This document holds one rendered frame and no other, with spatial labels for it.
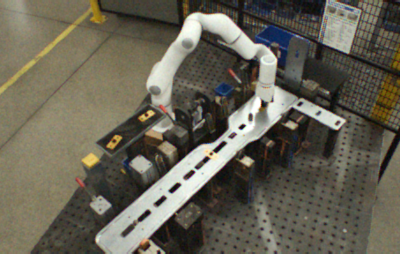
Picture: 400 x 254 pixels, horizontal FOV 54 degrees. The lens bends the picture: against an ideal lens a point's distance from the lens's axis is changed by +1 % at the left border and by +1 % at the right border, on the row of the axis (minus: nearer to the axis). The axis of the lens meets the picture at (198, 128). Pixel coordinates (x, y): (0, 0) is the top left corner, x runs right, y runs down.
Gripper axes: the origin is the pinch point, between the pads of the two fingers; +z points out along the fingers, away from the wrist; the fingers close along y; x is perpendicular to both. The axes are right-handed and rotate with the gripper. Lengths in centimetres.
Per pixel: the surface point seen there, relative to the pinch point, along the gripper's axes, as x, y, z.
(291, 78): 26.6, 0.4, -1.9
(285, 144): -7.0, 20.9, 14.2
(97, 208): -108, -16, -3
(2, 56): -33, -329, 103
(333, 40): 54, 9, -18
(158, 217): -91, 6, 3
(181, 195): -75, 6, 3
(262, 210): -40, 31, 33
